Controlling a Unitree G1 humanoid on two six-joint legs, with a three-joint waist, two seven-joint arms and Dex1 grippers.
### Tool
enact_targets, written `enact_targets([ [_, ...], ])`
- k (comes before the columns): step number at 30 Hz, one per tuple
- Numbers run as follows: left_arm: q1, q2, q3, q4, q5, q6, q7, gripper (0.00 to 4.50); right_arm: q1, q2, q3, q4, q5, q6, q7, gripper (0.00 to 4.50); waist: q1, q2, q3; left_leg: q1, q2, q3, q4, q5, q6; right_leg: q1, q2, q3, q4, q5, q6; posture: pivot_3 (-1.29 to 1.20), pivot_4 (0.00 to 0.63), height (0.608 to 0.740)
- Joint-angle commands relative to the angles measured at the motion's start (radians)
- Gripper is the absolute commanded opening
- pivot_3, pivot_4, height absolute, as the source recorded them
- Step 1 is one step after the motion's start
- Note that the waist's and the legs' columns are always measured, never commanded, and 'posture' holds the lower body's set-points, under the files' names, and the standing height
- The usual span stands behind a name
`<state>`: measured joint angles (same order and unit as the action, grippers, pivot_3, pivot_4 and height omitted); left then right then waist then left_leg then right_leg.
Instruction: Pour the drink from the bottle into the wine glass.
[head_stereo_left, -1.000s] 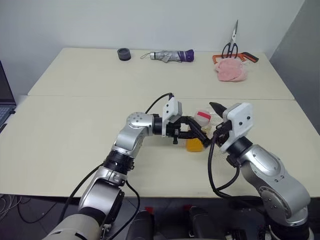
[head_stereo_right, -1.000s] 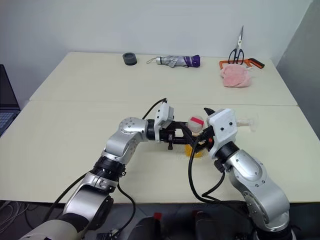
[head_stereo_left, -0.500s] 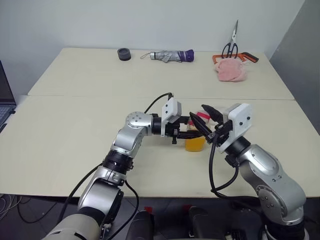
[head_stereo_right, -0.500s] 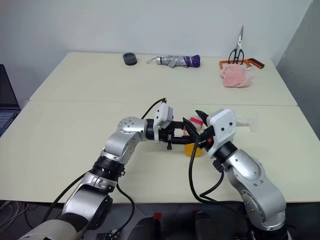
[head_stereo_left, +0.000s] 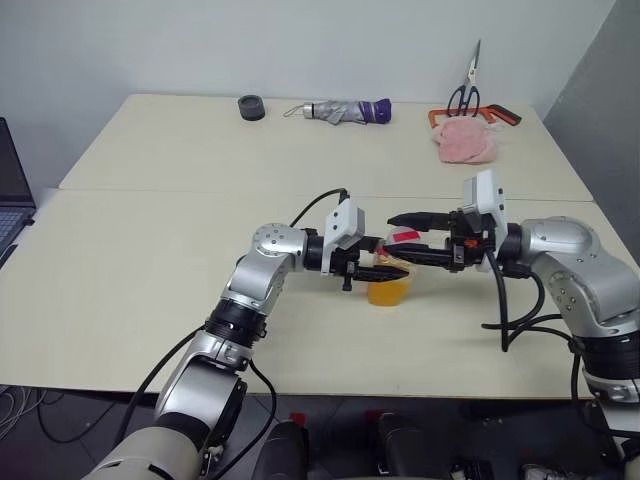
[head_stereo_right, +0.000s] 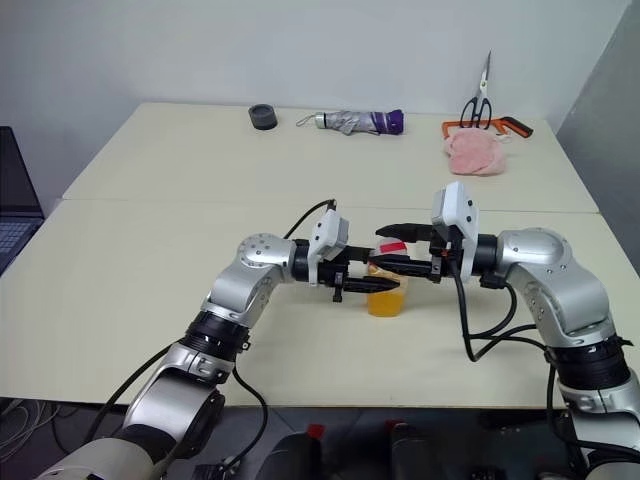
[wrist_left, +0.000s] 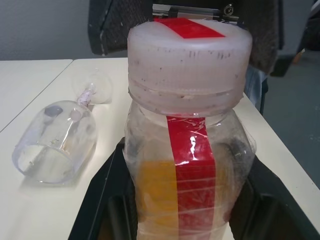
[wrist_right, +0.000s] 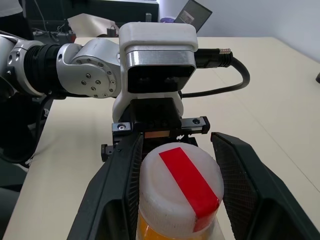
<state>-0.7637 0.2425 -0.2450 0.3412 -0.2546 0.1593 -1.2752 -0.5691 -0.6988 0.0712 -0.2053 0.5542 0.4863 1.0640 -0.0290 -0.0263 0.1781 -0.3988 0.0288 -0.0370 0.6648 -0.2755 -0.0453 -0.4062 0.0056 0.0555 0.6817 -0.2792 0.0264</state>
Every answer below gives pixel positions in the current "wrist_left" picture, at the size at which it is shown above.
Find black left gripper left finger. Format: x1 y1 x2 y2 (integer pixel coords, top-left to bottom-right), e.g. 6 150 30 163
71 136 139 240

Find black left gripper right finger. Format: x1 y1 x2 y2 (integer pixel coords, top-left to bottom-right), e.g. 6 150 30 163
231 148 320 240

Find clear bottle with red tape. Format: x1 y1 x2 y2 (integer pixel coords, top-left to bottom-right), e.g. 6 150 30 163
123 17 257 240

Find black mesh office chair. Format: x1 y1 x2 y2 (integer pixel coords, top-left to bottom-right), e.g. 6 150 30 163
87 0 294 77

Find clear plastic wine glass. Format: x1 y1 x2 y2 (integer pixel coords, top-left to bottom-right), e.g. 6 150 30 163
11 67 113 188

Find white table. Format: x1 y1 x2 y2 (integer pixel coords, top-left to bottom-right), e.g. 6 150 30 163
0 59 74 133

